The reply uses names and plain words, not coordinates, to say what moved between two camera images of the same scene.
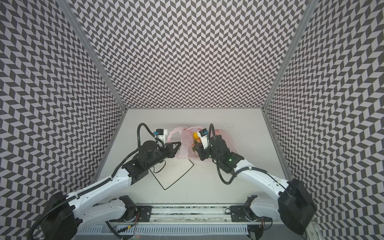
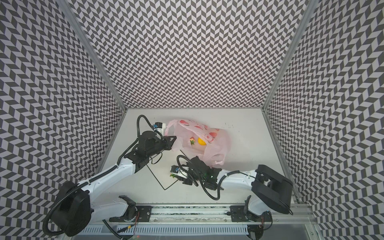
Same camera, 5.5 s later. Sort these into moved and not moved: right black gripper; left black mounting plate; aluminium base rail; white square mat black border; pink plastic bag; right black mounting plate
Moved: pink plastic bag; right black gripper
Not moved: aluminium base rail; right black mounting plate; white square mat black border; left black mounting plate
